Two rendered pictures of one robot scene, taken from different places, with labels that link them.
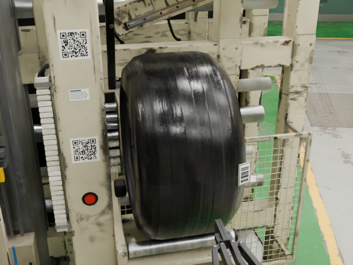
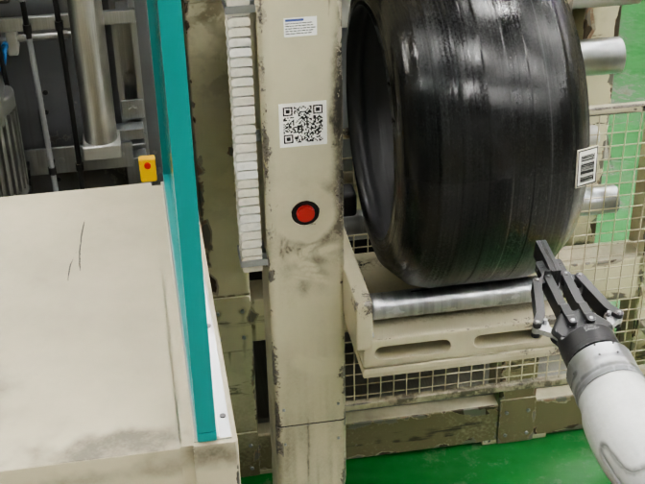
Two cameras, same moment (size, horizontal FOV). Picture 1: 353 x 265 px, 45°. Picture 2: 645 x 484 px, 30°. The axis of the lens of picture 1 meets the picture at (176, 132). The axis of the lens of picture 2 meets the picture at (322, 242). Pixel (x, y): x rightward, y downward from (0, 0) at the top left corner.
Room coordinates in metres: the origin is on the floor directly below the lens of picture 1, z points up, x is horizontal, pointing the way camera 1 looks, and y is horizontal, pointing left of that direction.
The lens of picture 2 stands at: (-0.63, 0.14, 2.03)
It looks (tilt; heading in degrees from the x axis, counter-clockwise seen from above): 31 degrees down; 3
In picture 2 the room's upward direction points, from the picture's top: 1 degrees counter-clockwise
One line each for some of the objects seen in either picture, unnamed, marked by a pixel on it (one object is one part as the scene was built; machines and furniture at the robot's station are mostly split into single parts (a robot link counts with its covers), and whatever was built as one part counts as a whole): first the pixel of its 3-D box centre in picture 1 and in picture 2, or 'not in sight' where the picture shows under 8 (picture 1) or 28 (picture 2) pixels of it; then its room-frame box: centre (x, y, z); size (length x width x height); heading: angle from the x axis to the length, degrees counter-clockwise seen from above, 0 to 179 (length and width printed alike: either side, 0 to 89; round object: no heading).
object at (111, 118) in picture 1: (95, 135); not in sight; (1.52, 0.32, 1.05); 0.20 x 0.15 x 0.30; 102
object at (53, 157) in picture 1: (54, 156); (247, 136); (1.08, 0.34, 1.19); 0.05 x 0.04 x 0.48; 12
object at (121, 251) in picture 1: (117, 223); (343, 264); (1.16, 0.19, 0.90); 0.40 x 0.03 x 0.10; 12
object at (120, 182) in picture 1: (120, 187); (345, 200); (1.27, 0.19, 0.97); 0.05 x 0.04 x 0.05; 12
